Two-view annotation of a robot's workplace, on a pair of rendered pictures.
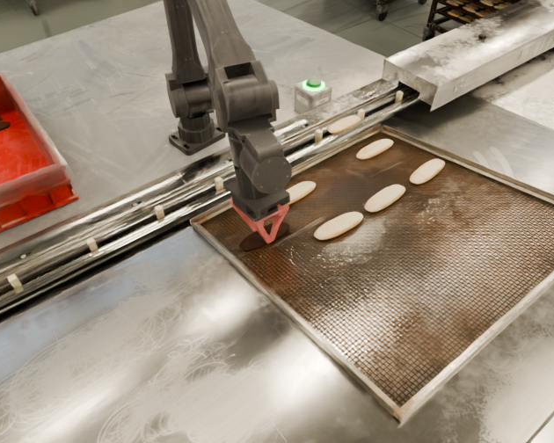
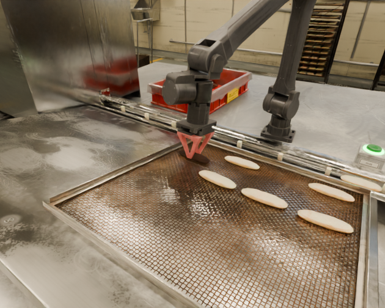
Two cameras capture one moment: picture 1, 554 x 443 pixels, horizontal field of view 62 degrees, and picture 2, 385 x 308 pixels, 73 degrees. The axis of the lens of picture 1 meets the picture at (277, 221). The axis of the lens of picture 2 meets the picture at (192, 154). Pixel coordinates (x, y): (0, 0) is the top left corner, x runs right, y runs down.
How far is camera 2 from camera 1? 68 cm
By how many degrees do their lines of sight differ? 55
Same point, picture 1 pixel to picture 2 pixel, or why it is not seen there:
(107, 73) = not seen: hidden behind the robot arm
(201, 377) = (89, 151)
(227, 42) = (220, 30)
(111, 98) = not seen: hidden behind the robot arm
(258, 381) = (84, 164)
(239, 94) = (195, 51)
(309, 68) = not seen: outside the picture
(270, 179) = (168, 94)
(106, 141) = (247, 113)
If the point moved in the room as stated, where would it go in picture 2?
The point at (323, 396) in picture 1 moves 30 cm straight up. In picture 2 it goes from (70, 181) to (21, 24)
